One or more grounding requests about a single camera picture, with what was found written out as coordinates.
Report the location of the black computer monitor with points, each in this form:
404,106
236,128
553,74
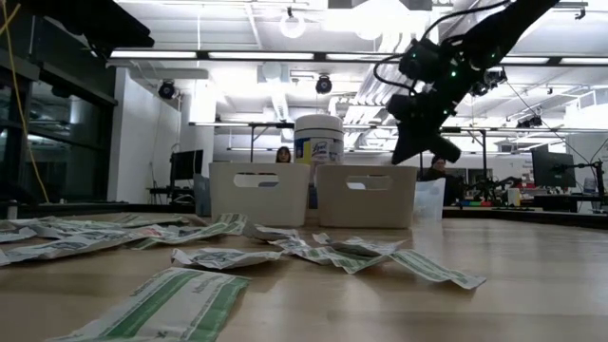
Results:
187,166
553,168

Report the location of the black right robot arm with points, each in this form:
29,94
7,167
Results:
499,33

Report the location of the black ceiling spotlight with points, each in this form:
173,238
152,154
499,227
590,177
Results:
167,89
324,84
494,78
529,122

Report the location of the white cup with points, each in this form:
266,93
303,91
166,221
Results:
513,196

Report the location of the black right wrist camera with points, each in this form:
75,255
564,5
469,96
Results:
401,107

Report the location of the grey plastic bin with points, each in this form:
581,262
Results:
366,209

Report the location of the round ceiling lamp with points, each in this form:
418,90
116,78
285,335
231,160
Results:
292,24

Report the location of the person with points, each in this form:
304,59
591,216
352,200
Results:
437,164
283,154

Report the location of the disinfecting wipes canister white lid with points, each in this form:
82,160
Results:
318,135

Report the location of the small white cylinder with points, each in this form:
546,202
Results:
12,209

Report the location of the clear plastic bin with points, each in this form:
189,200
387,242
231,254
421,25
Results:
430,199

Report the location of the white plastic bin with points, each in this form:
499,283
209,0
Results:
285,204

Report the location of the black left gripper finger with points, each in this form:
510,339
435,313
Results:
135,33

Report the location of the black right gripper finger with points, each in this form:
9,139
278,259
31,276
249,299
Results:
406,149
446,149

